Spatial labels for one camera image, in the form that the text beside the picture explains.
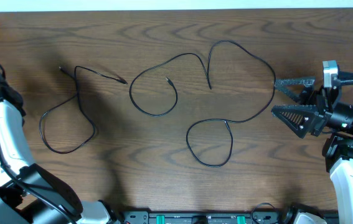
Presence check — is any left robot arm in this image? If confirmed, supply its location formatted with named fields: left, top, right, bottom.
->
left=0, top=64, right=120, bottom=224

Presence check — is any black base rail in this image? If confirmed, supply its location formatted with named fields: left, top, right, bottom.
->
left=120, top=201, right=339, bottom=224

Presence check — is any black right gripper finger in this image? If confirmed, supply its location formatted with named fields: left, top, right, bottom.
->
left=271, top=105, right=322, bottom=138
left=275, top=77, right=316, bottom=103

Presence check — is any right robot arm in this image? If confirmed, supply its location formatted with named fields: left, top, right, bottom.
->
left=271, top=76, right=353, bottom=223

